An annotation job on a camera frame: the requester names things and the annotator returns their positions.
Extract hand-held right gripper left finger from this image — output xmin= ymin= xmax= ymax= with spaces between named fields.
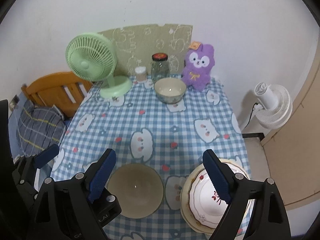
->
xmin=26 ymin=148 xmax=117 ymax=240

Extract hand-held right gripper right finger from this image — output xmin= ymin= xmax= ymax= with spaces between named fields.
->
xmin=202 ymin=149 xmax=292 ymax=240

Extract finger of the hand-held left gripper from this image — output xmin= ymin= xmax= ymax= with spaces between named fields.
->
xmin=101 ymin=188 xmax=122 ymax=212
xmin=12 ymin=144 xmax=60 ymax=201

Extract cream floral plates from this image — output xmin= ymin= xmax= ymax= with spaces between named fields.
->
xmin=180 ymin=157 xmax=252 ymax=236

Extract floral ceramic bowl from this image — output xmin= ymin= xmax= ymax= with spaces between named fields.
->
xmin=106 ymin=164 xmax=165 ymax=219
xmin=154 ymin=78 xmax=187 ymax=104

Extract white red-patterned plate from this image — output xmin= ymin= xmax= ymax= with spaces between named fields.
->
xmin=187 ymin=169 xmax=250 ymax=230

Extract grey striped pillow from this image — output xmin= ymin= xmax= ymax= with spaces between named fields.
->
xmin=16 ymin=101 xmax=67 ymax=155

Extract blue checkered tablecloth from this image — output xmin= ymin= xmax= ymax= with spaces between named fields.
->
xmin=50 ymin=75 xmax=252 ymax=240

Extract beige door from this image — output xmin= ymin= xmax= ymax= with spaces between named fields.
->
xmin=260 ymin=25 xmax=320 ymax=207

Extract white standing fan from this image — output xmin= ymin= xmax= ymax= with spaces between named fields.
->
xmin=254 ymin=84 xmax=293 ymax=130

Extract purple plush toy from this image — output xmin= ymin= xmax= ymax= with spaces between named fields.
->
xmin=181 ymin=41 xmax=216 ymax=91

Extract green desk fan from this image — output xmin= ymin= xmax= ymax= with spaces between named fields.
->
xmin=65 ymin=32 xmax=132 ymax=99

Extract small clear toothpick jar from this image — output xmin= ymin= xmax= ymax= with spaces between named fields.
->
xmin=135 ymin=67 xmax=148 ymax=82

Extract glass jar with dark lid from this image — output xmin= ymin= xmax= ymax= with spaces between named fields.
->
xmin=150 ymin=52 xmax=169 ymax=82

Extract green patterned board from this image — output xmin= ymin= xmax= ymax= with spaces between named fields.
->
xmin=96 ymin=24 xmax=193 ymax=77

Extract black fan cable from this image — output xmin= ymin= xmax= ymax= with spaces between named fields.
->
xmin=242 ymin=102 xmax=259 ymax=132

